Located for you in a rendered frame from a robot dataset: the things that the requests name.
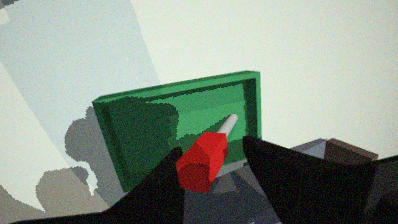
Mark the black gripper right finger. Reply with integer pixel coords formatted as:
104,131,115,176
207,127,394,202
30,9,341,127
243,136,398,224

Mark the green tray rim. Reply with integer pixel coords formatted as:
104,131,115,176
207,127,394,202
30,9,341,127
92,70,262,193

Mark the red-headed pin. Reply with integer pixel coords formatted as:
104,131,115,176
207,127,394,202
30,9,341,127
175,114,238,193

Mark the green tray floor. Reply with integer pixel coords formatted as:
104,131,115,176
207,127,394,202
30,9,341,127
107,79,249,174

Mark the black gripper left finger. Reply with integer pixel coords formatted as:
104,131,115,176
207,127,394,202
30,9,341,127
10,147,185,224

